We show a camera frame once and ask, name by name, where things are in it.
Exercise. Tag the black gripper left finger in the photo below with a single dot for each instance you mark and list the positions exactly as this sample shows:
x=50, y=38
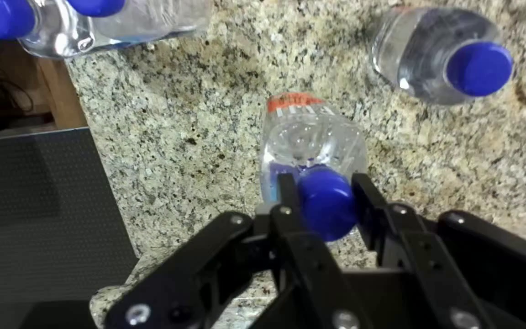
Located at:
x=198, y=282

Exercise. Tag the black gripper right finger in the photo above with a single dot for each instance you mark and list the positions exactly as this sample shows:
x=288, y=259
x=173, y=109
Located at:
x=454, y=273

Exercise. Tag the Fiji water bottle red label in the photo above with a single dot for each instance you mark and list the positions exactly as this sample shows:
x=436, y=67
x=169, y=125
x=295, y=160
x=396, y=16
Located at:
x=443, y=56

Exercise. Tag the Fiji water bottle front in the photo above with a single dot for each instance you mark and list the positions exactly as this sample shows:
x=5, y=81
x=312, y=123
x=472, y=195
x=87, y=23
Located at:
x=18, y=19

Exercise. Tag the black perforated panel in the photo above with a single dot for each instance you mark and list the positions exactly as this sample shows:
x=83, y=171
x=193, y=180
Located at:
x=61, y=231

